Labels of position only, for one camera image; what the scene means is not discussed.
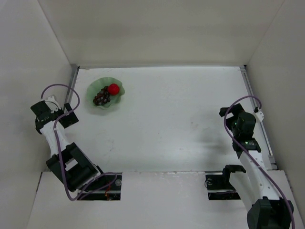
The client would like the dark red fake grape bunch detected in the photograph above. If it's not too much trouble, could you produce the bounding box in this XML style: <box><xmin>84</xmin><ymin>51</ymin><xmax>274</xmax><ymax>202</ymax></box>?
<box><xmin>93</xmin><ymin>86</ymin><xmax>111</xmax><ymax>106</ymax></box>

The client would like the red fake pomegranate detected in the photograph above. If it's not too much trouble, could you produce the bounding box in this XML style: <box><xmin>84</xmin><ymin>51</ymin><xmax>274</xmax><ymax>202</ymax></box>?
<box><xmin>107</xmin><ymin>83</ymin><xmax>120</xmax><ymax>95</ymax></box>

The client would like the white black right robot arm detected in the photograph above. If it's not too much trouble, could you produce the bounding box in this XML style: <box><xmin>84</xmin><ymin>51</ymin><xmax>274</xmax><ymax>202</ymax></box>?
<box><xmin>219</xmin><ymin>104</ymin><xmax>295</xmax><ymax>229</ymax></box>

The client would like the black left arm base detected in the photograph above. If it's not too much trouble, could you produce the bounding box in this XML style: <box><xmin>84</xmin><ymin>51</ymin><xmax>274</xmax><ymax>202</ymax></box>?
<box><xmin>77</xmin><ymin>173</ymin><xmax>122</xmax><ymax>201</ymax></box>

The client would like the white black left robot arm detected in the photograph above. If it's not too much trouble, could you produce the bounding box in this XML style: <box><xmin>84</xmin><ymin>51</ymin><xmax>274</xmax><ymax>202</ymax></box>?
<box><xmin>30</xmin><ymin>95</ymin><xmax>102</xmax><ymax>192</ymax></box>

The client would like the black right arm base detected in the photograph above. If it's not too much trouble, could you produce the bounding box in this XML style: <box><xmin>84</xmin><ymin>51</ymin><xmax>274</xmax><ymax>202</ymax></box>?
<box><xmin>204</xmin><ymin>173</ymin><xmax>240</xmax><ymax>200</ymax></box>

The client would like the green glass fruit bowl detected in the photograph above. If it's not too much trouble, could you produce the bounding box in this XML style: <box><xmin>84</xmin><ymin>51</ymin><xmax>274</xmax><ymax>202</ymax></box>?
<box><xmin>85</xmin><ymin>77</ymin><xmax>125</xmax><ymax>109</ymax></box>

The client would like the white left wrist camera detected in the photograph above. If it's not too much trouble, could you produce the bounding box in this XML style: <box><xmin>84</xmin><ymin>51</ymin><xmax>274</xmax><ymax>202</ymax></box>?
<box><xmin>45</xmin><ymin>95</ymin><xmax>60</xmax><ymax>113</ymax></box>

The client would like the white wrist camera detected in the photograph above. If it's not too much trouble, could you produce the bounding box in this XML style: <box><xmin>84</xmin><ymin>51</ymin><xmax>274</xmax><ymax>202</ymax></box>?
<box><xmin>45</xmin><ymin>95</ymin><xmax>60</xmax><ymax>113</ymax></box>
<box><xmin>253</xmin><ymin>107</ymin><xmax>264</xmax><ymax>123</ymax></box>

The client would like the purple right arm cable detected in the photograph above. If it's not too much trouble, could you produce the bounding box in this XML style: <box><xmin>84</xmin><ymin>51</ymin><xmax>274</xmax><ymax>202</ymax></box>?
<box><xmin>224</xmin><ymin>95</ymin><xmax>296</xmax><ymax>229</ymax></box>

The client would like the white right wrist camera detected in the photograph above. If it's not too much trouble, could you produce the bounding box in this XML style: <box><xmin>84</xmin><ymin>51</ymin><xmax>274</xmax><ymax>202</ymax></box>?
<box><xmin>253</xmin><ymin>107</ymin><xmax>264</xmax><ymax>123</ymax></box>

